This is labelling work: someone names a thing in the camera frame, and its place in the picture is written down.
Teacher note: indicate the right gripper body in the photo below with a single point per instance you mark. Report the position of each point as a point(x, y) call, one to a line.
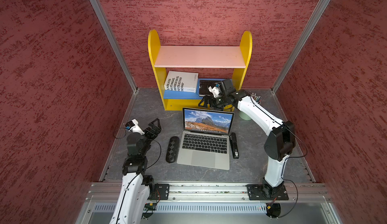
point(218, 102)

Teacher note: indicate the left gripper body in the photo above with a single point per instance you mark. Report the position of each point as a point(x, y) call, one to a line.
point(150, 135)

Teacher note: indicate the silver laptop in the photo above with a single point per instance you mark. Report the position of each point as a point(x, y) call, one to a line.
point(205, 140)

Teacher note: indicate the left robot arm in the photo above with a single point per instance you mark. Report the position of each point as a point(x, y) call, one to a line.
point(136, 187)

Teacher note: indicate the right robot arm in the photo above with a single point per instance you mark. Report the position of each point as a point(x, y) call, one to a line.
point(280, 134)

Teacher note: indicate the black book with gold emblem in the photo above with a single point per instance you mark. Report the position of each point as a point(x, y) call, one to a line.
point(204, 87)

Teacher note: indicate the green pencil cup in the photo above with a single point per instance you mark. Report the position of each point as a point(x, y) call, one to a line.
point(244, 116)

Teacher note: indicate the black glasses case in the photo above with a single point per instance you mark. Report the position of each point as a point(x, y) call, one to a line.
point(172, 149)

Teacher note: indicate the white book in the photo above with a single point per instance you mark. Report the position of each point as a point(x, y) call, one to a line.
point(181, 82)

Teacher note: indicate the black stapler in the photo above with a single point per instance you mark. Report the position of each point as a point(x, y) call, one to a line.
point(233, 145)

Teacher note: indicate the coloured pencils bundle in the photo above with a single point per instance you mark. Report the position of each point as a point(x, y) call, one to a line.
point(256, 98)

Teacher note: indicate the yellow shelf with pink board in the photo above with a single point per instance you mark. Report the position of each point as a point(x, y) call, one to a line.
point(196, 57)

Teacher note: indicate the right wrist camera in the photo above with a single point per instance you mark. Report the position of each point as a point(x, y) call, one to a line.
point(215, 91)

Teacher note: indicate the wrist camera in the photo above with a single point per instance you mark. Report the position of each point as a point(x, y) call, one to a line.
point(134, 127)
point(215, 91)

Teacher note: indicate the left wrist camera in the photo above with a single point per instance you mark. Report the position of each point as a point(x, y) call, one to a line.
point(134, 127)

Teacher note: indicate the aluminium mounting rail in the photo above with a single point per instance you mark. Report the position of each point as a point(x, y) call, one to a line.
point(217, 192)

